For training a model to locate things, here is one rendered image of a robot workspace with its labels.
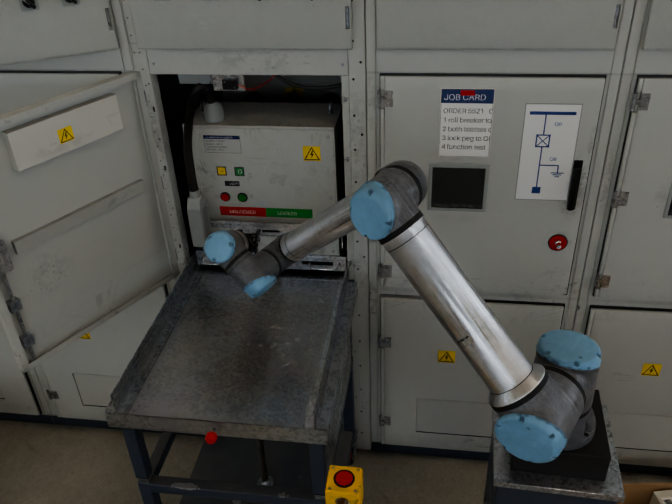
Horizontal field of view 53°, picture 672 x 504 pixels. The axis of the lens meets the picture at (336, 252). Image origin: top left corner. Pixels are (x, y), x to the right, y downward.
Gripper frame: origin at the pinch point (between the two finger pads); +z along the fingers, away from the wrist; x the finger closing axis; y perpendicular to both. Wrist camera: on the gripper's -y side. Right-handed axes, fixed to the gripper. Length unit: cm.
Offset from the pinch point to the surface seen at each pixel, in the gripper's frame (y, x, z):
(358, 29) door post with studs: 38, 62, -30
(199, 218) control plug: -14.1, 7.5, -6.5
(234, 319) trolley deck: -0.8, -24.6, -8.3
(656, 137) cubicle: 122, 35, -17
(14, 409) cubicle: -115, -79, 49
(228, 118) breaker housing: -5.9, 40.3, -4.6
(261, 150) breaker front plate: 6.0, 30.0, -6.7
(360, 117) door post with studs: 39, 39, -17
